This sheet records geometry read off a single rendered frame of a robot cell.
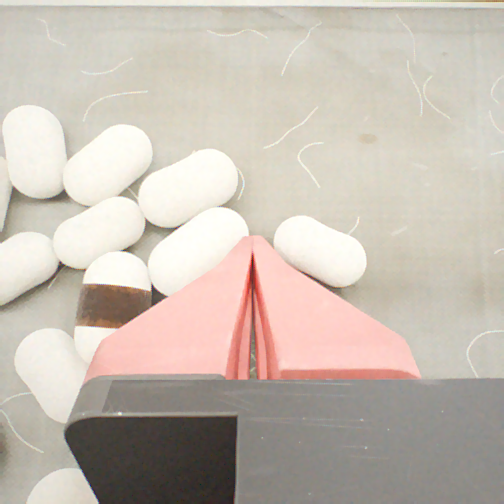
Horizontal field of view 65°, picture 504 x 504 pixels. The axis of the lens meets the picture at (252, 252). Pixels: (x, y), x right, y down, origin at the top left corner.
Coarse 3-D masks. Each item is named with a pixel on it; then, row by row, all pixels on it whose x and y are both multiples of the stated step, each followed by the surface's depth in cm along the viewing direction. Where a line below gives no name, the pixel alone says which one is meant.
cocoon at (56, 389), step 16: (32, 336) 12; (48, 336) 12; (64, 336) 13; (16, 352) 12; (32, 352) 12; (48, 352) 12; (64, 352) 12; (16, 368) 12; (32, 368) 12; (48, 368) 12; (64, 368) 12; (80, 368) 12; (32, 384) 12; (48, 384) 12; (64, 384) 12; (80, 384) 12; (48, 400) 12; (64, 400) 11; (64, 416) 12
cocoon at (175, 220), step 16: (192, 160) 13; (208, 160) 13; (224, 160) 13; (160, 176) 13; (176, 176) 13; (192, 176) 13; (208, 176) 13; (224, 176) 13; (144, 192) 13; (160, 192) 13; (176, 192) 13; (192, 192) 13; (208, 192) 13; (224, 192) 13; (144, 208) 13; (160, 208) 13; (176, 208) 13; (192, 208) 13; (208, 208) 14; (160, 224) 13; (176, 224) 13
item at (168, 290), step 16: (224, 208) 13; (192, 224) 13; (208, 224) 12; (224, 224) 12; (240, 224) 13; (176, 240) 12; (192, 240) 12; (208, 240) 12; (224, 240) 12; (160, 256) 12; (176, 256) 12; (192, 256) 12; (208, 256) 12; (224, 256) 13; (160, 272) 12; (176, 272) 12; (192, 272) 12; (160, 288) 13; (176, 288) 12
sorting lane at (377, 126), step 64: (0, 0) 17; (64, 0) 17; (128, 0) 17; (192, 0) 17; (256, 0) 17; (320, 0) 17; (0, 64) 16; (64, 64) 16; (128, 64) 16; (192, 64) 16; (256, 64) 16; (320, 64) 16; (384, 64) 16; (448, 64) 16; (0, 128) 16; (64, 128) 16; (192, 128) 16; (256, 128) 16; (320, 128) 16; (384, 128) 15; (448, 128) 16; (64, 192) 15; (128, 192) 15; (256, 192) 15; (320, 192) 15; (384, 192) 15; (448, 192) 15; (384, 256) 14; (448, 256) 14; (0, 320) 14; (64, 320) 14; (384, 320) 14; (448, 320) 14; (0, 384) 13; (0, 448) 13; (64, 448) 13
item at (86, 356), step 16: (112, 256) 12; (128, 256) 13; (96, 272) 12; (112, 272) 12; (128, 272) 12; (144, 272) 13; (144, 288) 13; (80, 336) 12; (96, 336) 12; (80, 352) 12
